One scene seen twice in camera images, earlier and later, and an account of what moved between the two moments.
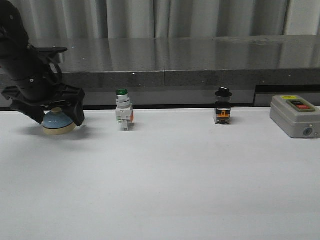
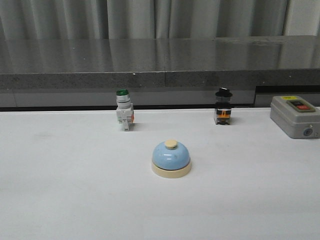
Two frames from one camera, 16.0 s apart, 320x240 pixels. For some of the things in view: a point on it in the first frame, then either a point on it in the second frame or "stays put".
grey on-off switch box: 296,116 stays put
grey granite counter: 186,71 stays put
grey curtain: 93,19 stays put
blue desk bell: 57,122 to 171,160
